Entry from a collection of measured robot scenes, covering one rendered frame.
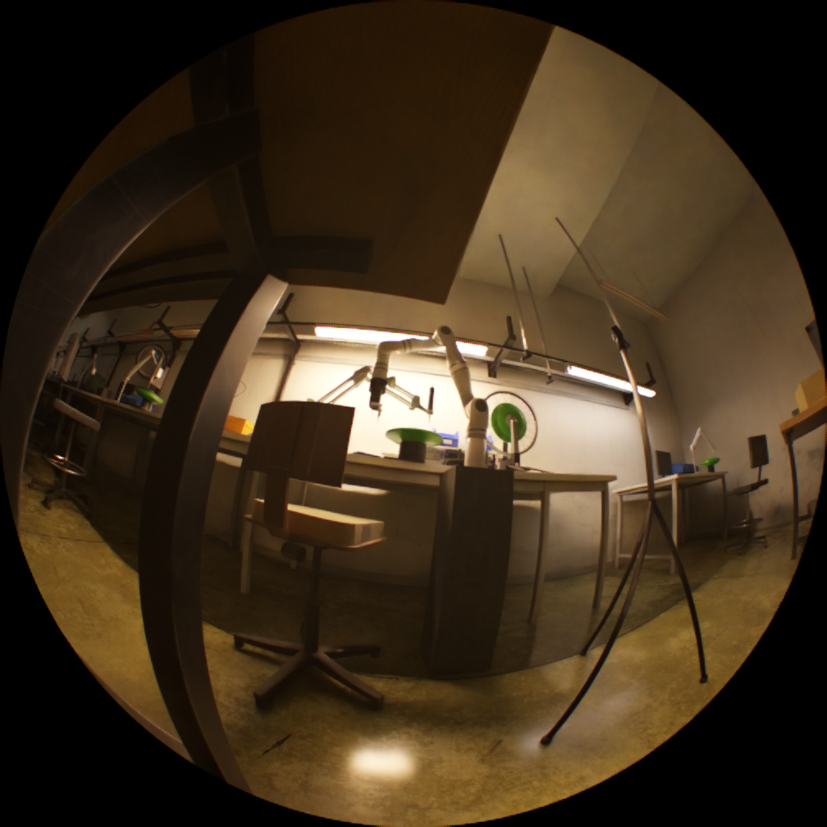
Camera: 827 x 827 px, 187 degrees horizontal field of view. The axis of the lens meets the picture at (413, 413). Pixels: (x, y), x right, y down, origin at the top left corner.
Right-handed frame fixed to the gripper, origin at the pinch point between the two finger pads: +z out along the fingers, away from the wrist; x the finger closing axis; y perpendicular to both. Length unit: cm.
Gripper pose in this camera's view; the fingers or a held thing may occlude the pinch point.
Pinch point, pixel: (377, 420)
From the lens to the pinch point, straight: 104.3
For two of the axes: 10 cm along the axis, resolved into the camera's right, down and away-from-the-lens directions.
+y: -9.8, -1.5, -0.9
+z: -1.1, 9.2, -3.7
